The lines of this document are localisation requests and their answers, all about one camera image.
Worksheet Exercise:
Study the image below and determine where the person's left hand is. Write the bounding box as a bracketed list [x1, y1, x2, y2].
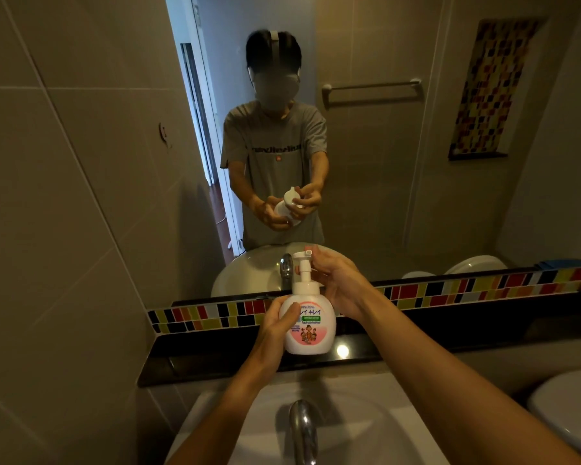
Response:
[248, 294, 302, 379]

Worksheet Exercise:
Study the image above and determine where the person's right hand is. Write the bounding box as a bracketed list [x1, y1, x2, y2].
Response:
[297, 245, 384, 326]

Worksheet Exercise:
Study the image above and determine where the white foam soap pump bottle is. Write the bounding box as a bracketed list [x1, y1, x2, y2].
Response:
[278, 249, 338, 356]

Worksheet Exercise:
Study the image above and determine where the person's left forearm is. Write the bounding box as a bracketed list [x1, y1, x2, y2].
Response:
[167, 363, 279, 465]

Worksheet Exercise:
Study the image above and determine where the person's right forearm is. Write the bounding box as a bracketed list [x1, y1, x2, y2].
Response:
[361, 296, 581, 465]

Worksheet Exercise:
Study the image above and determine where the chrome sink faucet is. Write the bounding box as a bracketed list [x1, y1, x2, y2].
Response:
[289, 399, 319, 465]

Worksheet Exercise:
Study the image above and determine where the white ceramic sink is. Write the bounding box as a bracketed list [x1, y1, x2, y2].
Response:
[165, 372, 451, 465]

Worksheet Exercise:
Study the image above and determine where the black stone ledge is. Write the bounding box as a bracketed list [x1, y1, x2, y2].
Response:
[137, 291, 581, 388]

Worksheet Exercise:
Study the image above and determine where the chrome towel bar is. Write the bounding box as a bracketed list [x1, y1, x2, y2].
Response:
[321, 78, 423, 97]

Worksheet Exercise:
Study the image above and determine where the white toilet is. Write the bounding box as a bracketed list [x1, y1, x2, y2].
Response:
[528, 368, 581, 461]

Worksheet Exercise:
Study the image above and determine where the large wall mirror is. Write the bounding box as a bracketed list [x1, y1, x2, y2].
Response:
[0, 0, 581, 311]

